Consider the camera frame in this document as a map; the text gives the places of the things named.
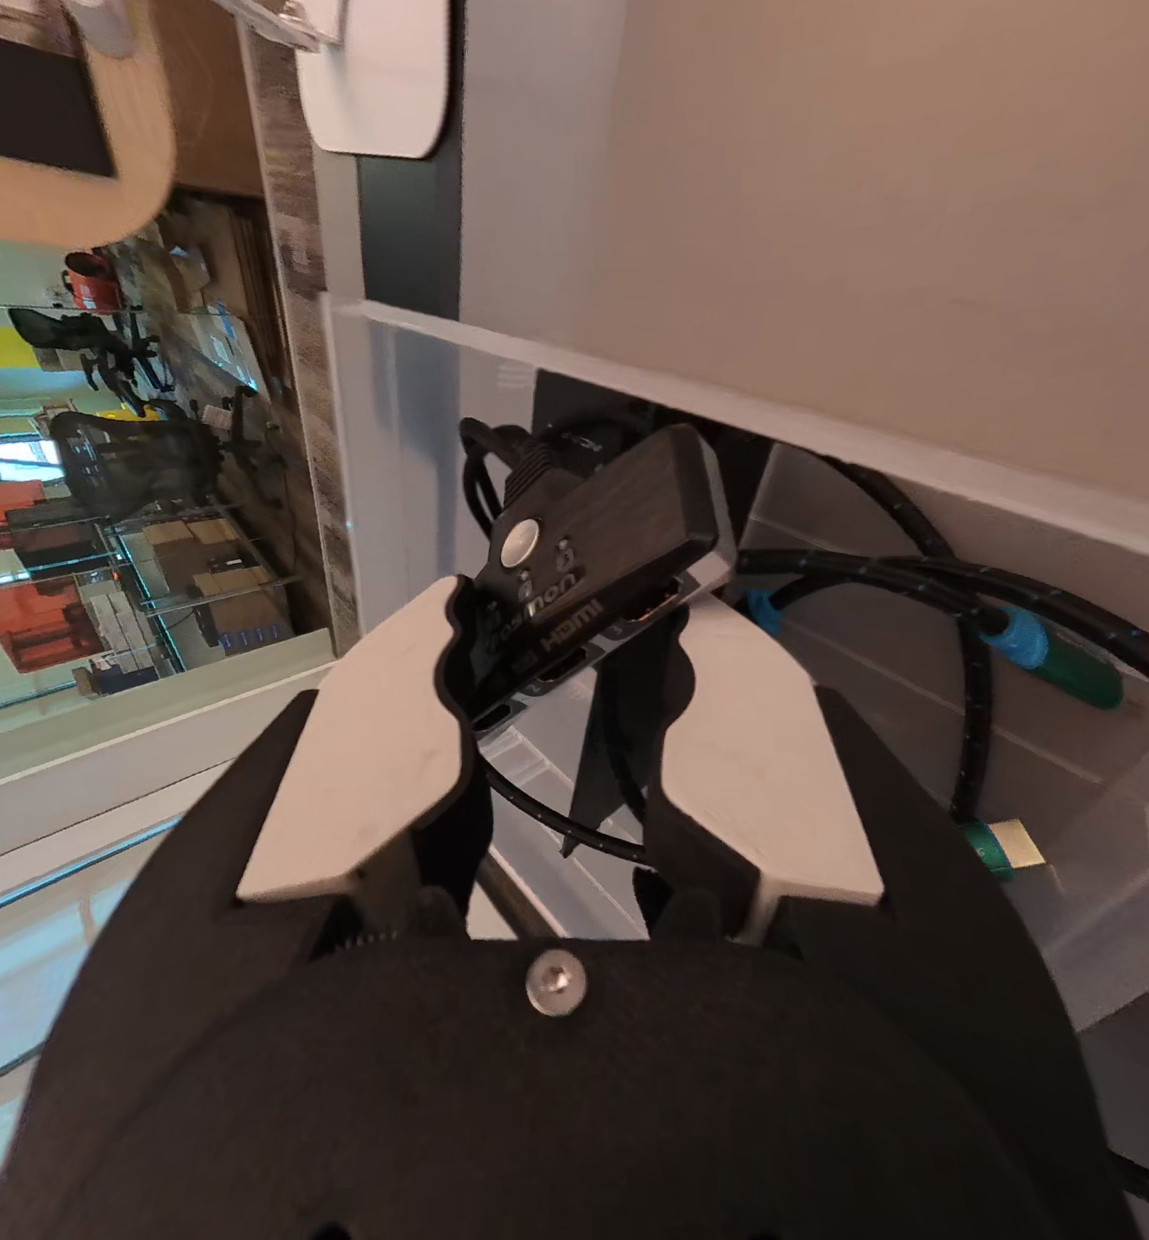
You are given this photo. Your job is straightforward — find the plain black cable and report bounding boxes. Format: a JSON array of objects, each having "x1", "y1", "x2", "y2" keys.
[{"x1": 460, "y1": 416, "x2": 596, "y2": 543}]

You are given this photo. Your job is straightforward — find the black desk grommet cover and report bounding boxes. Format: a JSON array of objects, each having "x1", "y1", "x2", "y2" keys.
[{"x1": 355, "y1": 149, "x2": 464, "y2": 325}]

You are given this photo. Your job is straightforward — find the white tablet stand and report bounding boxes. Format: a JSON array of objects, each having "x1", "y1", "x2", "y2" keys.
[{"x1": 295, "y1": 0, "x2": 464, "y2": 158}]

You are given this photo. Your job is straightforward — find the wooden instruction sign board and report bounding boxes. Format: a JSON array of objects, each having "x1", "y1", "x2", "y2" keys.
[{"x1": 0, "y1": 0, "x2": 179, "y2": 250}]

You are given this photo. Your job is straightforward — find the black square hub with cable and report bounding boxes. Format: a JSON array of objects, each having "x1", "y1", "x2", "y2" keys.
[{"x1": 545, "y1": 414, "x2": 654, "y2": 464}]

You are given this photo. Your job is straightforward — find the clear plastic bin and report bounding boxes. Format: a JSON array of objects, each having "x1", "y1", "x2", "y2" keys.
[{"x1": 326, "y1": 298, "x2": 1149, "y2": 1042}]

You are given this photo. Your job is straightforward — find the dark metal hdmi switch box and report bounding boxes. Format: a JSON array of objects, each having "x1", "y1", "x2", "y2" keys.
[{"x1": 465, "y1": 422, "x2": 738, "y2": 742}]

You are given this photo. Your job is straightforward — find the red storage crate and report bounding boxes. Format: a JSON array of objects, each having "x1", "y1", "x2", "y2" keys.
[
  {"x1": 0, "y1": 581, "x2": 93, "y2": 674},
  {"x1": 0, "y1": 479, "x2": 52, "y2": 548}
]

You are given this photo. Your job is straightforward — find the black office chair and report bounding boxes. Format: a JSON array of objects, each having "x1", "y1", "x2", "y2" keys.
[
  {"x1": 10, "y1": 308, "x2": 163, "y2": 393},
  {"x1": 48, "y1": 405, "x2": 289, "y2": 519}
]

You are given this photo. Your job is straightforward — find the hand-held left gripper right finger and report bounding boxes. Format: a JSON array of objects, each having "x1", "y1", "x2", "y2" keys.
[{"x1": 640, "y1": 598, "x2": 887, "y2": 946}]

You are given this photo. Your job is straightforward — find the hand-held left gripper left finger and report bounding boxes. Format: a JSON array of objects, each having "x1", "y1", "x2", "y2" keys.
[{"x1": 234, "y1": 574, "x2": 495, "y2": 939}]

